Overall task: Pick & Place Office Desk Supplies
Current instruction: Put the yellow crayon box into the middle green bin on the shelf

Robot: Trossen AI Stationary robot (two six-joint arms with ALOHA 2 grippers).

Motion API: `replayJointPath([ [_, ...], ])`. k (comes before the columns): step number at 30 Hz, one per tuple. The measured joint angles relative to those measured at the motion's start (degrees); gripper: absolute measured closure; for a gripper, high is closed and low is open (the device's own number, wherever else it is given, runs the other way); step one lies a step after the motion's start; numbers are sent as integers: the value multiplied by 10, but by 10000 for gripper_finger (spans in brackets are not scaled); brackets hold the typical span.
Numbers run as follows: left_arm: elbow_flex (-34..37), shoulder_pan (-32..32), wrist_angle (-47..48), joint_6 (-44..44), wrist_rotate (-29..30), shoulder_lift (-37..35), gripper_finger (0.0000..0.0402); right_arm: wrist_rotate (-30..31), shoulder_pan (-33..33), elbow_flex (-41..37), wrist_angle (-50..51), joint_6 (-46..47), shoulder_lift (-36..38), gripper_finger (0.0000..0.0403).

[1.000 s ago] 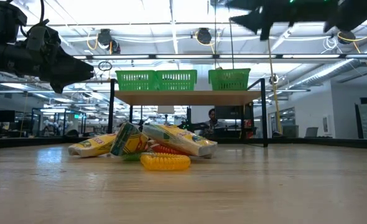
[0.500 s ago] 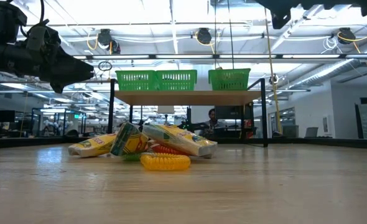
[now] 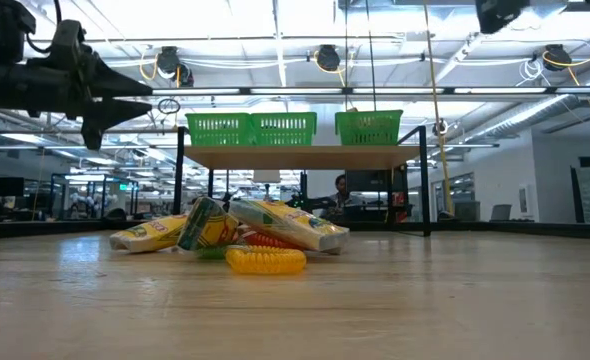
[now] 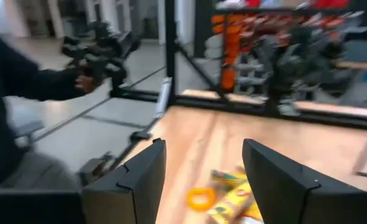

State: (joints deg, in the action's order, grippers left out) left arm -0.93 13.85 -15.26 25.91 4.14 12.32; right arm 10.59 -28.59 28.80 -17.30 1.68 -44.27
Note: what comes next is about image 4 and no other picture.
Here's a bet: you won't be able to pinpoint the person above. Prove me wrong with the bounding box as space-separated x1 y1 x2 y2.
0 27 97 191

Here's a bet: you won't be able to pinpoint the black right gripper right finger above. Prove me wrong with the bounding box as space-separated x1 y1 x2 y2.
241 138 367 224

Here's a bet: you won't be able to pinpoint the green yellow crayon pack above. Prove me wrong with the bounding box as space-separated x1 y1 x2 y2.
208 169 250 189

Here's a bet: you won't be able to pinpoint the yellow snack packets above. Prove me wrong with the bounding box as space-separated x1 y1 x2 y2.
205 182 264 224

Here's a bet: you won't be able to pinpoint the storage rack with orange parts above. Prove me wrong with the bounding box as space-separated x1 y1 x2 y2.
202 0 367 103

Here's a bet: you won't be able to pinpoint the silver aluminium bar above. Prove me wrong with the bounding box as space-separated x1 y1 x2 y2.
154 77 174 119

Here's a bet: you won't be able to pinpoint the person's hand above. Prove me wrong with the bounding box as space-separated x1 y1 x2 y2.
74 73 96 95

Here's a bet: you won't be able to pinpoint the black metal table frame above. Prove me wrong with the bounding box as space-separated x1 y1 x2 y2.
77 0 367 187

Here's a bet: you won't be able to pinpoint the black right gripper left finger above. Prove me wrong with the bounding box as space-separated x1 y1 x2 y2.
81 138 167 224

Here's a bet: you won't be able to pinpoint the yellow orange coil bracelet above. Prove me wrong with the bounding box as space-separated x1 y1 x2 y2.
185 187 217 213

